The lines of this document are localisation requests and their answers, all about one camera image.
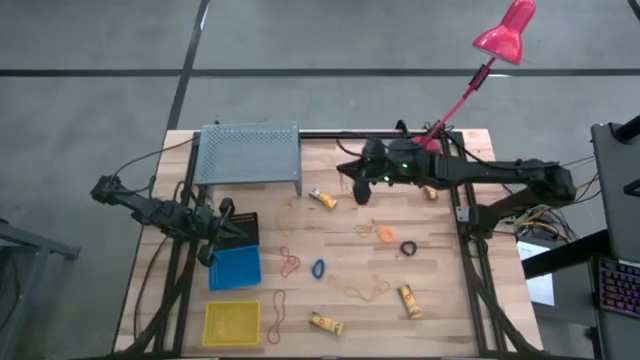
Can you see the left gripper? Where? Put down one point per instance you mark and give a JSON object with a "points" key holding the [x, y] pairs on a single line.
{"points": [[207, 222]]}

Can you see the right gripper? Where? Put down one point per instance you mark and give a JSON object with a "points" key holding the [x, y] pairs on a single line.
{"points": [[400, 165]]}

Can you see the red rubber band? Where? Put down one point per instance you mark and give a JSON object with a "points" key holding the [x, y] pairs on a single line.
{"points": [[270, 335], [290, 262]]}

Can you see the blue spiral wrist coil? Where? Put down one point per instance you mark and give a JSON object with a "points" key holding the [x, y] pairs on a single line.
{"points": [[313, 270]]}

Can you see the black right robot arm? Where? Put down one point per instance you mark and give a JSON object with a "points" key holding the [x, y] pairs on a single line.
{"points": [[500, 170]]}

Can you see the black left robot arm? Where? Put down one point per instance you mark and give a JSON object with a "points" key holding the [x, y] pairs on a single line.
{"points": [[130, 200]]}

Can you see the red desk lamp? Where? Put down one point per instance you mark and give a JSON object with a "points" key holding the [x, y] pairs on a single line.
{"points": [[505, 37]]}

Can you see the black desk beam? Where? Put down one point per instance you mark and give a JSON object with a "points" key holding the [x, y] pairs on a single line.
{"points": [[565, 255]]}

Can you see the black mesh basket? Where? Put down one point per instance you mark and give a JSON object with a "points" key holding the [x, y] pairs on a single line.
{"points": [[250, 222]]}

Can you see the blue plastic basket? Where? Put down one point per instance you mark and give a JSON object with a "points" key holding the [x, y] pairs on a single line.
{"points": [[237, 270]]}

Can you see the orange spiral wrist coil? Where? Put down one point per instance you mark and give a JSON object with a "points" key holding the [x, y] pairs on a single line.
{"points": [[386, 228]]}

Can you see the grey perforated metal shelf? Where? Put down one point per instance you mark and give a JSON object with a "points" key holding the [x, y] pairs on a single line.
{"points": [[247, 150]]}

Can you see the yellow plastic basket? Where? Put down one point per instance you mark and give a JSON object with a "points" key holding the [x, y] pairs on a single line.
{"points": [[231, 324]]}

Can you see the grey metal stand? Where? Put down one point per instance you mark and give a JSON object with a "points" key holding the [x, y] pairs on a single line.
{"points": [[30, 245]]}

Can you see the white paper sheet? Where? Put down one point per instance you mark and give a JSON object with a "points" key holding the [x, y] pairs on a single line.
{"points": [[542, 290]]}

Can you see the grey side table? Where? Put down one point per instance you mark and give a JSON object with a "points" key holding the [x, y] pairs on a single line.
{"points": [[615, 200]]}

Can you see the black pole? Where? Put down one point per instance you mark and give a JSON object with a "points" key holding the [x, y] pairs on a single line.
{"points": [[627, 130]]}

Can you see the backlit black keyboard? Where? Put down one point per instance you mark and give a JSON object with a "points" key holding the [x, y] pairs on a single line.
{"points": [[622, 287]]}

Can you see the grey metal corner bracket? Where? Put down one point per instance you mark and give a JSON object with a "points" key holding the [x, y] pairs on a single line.
{"points": [[462, 214]]}

